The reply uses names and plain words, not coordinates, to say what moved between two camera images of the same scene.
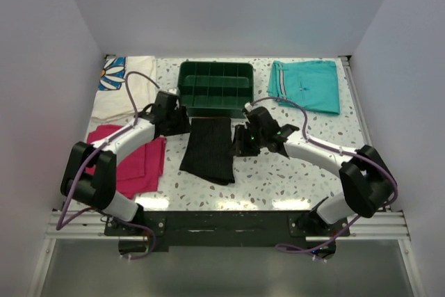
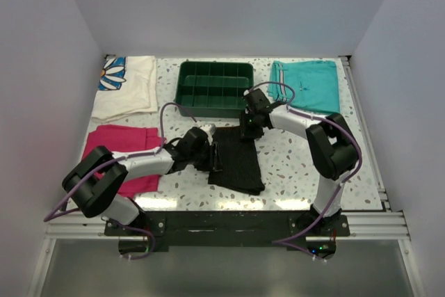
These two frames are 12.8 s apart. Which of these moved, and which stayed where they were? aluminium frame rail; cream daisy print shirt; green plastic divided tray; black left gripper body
Moved: black left gripper body
Stayed: aluminium frame rail; cream daisy print shirt; green plastic divided tray
